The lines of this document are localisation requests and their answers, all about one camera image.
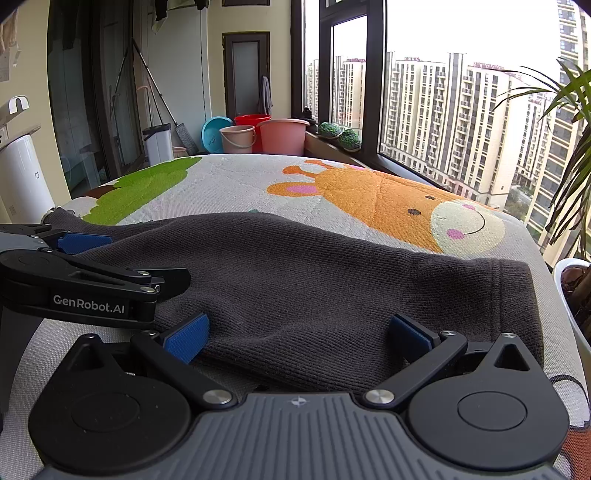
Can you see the white air purifier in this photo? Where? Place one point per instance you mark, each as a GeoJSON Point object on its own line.
{"type": "Point", "coordinates": [23, 180]}

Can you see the white mop bucket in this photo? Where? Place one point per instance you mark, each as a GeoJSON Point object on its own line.
{"type": "Point", "coordinates": [158, 143]}

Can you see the dark framed glass door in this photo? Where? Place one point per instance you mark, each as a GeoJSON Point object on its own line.
{"type": "Point", "coordinates": [246, 69]}

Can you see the grey hanging towel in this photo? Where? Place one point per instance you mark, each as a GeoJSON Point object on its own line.
{"type": "Point", "coordinates": [265, 94]}

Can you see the dark grey knit garment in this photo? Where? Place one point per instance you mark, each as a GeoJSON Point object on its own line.
{"type": "Point", "coordinates": [300, 286]}

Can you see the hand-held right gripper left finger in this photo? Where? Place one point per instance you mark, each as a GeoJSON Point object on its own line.
{"type": "Point", "coordinates": [187, 340]}

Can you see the green potted palm plant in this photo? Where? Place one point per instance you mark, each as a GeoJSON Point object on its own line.
{"type": "Point", "coordinates": [572, 138]}

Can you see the white wall hook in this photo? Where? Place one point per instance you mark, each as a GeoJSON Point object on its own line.
{"type": "Point", "coordinates": [14, 108]}

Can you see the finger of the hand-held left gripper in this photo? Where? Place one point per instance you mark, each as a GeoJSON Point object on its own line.
{"type": "Point", "coordinates": [138, 279]}
{"type": "Point", "coordinates": [85, 242]}

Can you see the hanging dark clothes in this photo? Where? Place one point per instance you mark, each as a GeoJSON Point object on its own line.
{"type": "Point", "coordinates": [180, 8]}

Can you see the white plant pot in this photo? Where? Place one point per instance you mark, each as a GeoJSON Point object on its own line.
{"type": "Point", "coordinates": [561, 270]}

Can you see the apartment buildings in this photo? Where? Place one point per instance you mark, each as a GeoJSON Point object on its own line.
{"type": "Point", "coordinates": [452, 115]}

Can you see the red bucket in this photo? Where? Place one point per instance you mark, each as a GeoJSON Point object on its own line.
{"type": "Point", "coordinates": [251, 120]}

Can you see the green slipper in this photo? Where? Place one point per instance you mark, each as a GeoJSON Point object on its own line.
{"type": "Point", "coordinates": [350, 140]}
{"type": "Point", "coordinates": [330, 130]}

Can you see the large pink bucket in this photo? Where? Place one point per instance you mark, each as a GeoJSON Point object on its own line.
{"type": "Point", "coordinates": [281, 137]}

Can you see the blue plastic basin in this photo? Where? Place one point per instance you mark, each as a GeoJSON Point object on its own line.
{"type": "Point", "coordinates": [213, 136]}

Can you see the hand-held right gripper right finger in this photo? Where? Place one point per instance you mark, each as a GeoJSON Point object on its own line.
{"type": "Point", "coordinates": [410, 339]}

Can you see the cartoon giraffe printed blanket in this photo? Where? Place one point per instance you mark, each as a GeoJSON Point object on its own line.
{"type": "Point", "coordinates": [231, 184]}

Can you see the dark window frame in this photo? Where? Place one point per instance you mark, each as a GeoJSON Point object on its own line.
{"type": "Point", "coordinates": [375, 74]}

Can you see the small pink bucket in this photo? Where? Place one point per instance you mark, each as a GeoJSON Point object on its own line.
{"type": "Point", "coordinates": [236, 139]}

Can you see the sliding glass door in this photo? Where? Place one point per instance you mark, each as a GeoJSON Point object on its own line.
{"type": "Point", "coordinates": [74, 101]}

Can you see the flat mop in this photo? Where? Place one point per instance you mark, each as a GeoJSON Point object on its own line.
{"type": "Point", "coordinates": [184, 134]}

